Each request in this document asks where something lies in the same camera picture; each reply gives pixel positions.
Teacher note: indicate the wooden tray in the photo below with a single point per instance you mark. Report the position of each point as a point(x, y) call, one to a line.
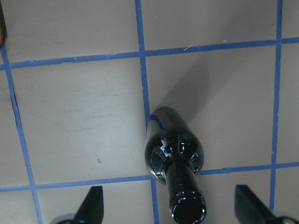
point(3, 28)

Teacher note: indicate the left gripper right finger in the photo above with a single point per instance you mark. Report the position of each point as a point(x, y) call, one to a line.
point(249, 209)

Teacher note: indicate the dark wine bottle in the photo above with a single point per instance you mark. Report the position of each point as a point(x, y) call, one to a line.
point(174, 157)

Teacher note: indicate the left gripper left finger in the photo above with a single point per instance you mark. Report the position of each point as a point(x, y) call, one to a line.
point(91, 210)

